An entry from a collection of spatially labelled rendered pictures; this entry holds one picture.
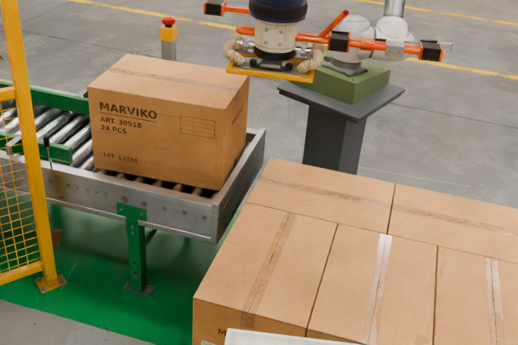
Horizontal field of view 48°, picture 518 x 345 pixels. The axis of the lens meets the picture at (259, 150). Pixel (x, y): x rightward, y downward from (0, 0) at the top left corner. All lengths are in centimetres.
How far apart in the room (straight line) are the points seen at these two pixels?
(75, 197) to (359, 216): 123
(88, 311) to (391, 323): 138
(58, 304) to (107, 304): 21
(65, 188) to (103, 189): 19
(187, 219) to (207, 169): 23
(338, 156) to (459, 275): 109
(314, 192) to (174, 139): 66
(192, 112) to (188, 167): 27
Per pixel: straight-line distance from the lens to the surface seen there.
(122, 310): 279
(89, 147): 290
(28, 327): 281
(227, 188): 245
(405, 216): 256
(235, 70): 228
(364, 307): 210
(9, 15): 231
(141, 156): 259
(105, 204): 262
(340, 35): 237
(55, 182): 270
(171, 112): 242
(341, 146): 311
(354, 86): 291
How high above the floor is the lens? 199
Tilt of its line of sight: 30 degrees down
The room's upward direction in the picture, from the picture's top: 4 degrees clockwise
